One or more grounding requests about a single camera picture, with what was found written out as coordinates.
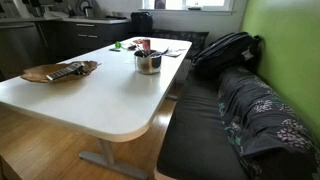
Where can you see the dark floral back cushion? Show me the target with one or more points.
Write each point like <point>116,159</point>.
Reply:
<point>266,116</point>

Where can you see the orange snack packet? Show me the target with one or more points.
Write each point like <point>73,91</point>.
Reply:
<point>137,41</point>

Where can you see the green round plastic lid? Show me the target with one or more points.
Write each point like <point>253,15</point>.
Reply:
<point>118,44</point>

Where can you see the black backpack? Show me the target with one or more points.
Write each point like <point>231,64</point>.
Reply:
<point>223,53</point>

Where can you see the dark patterned corner cushion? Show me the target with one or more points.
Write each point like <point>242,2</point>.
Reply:
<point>186,38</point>

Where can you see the grey table leg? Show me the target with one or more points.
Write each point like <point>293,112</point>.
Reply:
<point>108,153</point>

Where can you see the brown wooden leaf-shaped tray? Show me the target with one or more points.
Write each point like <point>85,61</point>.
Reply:
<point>35,74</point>

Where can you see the dark bench seat cushion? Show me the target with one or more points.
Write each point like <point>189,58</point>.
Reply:
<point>196,133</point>

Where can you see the steel saucepan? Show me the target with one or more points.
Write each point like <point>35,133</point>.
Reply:
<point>148,66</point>

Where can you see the grey calculator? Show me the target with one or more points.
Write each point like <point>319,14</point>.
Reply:
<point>63,71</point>

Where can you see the white framed window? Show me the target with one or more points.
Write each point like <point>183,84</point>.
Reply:
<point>186,3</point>

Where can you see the red soda can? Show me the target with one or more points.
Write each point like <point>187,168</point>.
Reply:
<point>146,44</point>

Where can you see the small windowsill ornament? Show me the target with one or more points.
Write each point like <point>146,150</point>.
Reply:
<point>194,7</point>

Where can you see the silver utensil in saucepan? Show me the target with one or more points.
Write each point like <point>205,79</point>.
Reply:
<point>159,53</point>

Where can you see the black flat strip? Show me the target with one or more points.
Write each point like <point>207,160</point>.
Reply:
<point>115,50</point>

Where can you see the black bag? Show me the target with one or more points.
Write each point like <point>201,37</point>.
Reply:
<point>141,22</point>

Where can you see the steel kettle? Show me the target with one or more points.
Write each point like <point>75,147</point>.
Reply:
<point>87,10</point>

